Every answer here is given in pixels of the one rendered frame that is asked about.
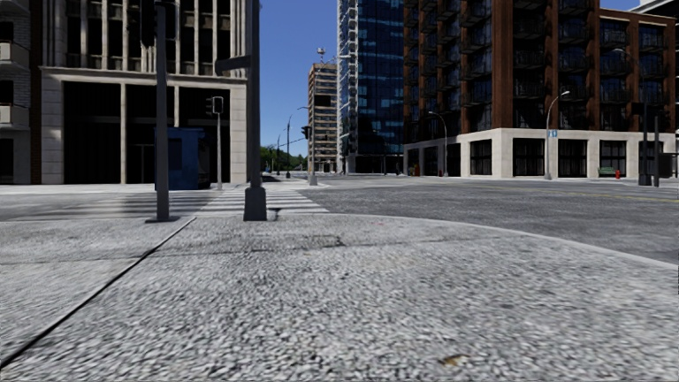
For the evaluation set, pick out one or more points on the glass tower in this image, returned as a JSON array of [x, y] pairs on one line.
[[379, 63]]

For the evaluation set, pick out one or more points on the blue booth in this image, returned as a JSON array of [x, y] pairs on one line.
[[183, 159]]

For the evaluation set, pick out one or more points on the red brick building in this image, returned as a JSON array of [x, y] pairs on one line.
[[504, 63]]

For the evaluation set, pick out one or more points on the green bench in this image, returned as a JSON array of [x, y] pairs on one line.
[[606, 171]]

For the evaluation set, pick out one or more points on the grey pole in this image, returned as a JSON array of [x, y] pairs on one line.
[[656, 154], [254, 116]]

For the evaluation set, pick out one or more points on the pale concrete building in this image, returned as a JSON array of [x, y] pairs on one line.
[[79, 95]]

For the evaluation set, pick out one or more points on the trees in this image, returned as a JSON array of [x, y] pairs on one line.
[[278, 160]]

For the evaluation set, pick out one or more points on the grey street lamp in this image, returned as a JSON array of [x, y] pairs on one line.
[[288, 154], [445, 148], [547, 143]]

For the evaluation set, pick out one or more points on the tan concrete building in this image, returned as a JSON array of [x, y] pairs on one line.
[[322, 116]]

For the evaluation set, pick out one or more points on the grey brick building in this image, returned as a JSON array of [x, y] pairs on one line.
[[15, 63]]

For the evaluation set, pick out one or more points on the dark box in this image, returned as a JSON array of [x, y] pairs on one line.
[[667, 165]]

